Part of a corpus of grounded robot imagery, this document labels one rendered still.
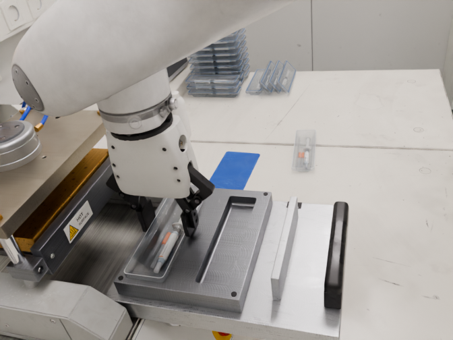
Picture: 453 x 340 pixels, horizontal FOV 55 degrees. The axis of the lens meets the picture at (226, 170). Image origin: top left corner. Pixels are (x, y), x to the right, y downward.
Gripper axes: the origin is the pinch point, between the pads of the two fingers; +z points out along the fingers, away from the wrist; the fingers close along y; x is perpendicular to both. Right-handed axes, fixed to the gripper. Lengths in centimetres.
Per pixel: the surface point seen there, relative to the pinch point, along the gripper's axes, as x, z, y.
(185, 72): -101, 22, 39
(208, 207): -5.3, 2.1, -3.9
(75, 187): 0.0, -4.3, 13.3
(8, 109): -15.0, -8.4, 35.1
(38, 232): 9.0, -4.2, 13.1
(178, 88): -88, 22, 37
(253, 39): -246, 61, 49
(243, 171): -48, 27, 4
